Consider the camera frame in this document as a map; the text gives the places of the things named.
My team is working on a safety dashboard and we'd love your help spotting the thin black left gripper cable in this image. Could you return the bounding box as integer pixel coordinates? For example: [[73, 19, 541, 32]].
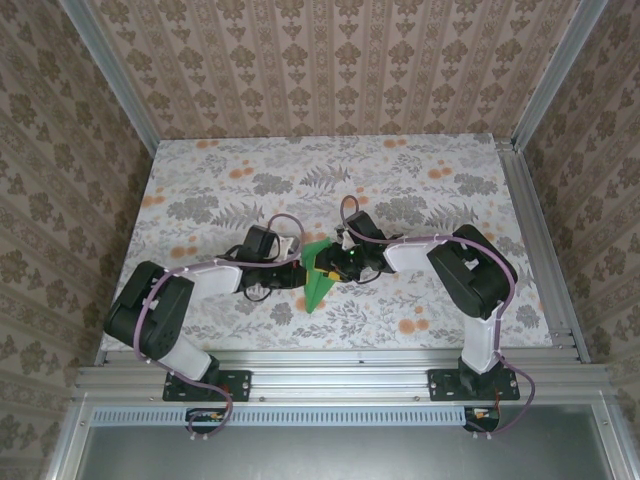
[[242, 282, 274, 304]]

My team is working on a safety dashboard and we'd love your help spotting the aluminium frame post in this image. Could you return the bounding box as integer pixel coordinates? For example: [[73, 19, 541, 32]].
[[509, 0, 601, 151], [62, 0, 162, 154]]

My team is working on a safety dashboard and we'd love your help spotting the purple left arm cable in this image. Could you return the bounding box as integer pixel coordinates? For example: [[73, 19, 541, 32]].
[[134, 213, 307, 444]]

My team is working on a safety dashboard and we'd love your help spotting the small black connector board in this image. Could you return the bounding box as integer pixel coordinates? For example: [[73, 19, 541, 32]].
[[463, 405, 501, 434], [185, 407, 227, 435]]

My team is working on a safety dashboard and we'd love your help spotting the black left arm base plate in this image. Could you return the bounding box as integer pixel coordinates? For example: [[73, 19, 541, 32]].
[[163, 368, 252, 402]]

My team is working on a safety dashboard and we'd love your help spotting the grey slotted cable duct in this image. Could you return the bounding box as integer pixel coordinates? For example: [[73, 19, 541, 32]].
[[92, 405, 469, 428]]

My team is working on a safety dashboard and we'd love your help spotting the green paper sheet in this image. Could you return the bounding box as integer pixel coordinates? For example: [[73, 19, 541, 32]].
[[299, 238, 337, 315]]

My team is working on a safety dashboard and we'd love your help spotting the long aluminium base rail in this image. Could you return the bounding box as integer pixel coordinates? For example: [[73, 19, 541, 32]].
[[72, 348, 614, 407]]

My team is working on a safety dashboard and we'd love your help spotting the grey metal panel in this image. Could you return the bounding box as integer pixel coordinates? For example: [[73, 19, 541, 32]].
[[79, 424, 601, 480]]

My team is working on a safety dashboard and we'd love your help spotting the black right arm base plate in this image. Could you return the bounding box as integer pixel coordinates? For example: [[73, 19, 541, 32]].
[[427, 368, 521, 402]]

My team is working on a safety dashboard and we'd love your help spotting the aluminium side rail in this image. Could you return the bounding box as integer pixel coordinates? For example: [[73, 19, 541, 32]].
[[494, 134, 592, 364]]

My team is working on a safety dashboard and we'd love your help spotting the short aluminium frame rail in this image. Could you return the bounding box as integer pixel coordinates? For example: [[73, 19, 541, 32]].
[[592, 399, 634, 480], [44, 399, 96, 480]]

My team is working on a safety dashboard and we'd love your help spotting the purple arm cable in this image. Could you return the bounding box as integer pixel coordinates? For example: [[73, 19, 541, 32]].
[[339, 196, 537, 441], [134, 213, 307, 444]]

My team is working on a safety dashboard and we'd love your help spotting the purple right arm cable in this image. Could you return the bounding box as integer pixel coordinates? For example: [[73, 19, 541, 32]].
[[339, 196, 537, 441]]

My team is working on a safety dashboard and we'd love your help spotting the floral patterned table cover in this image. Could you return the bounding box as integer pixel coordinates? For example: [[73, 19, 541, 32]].
[[99, 133, 556, 351]]

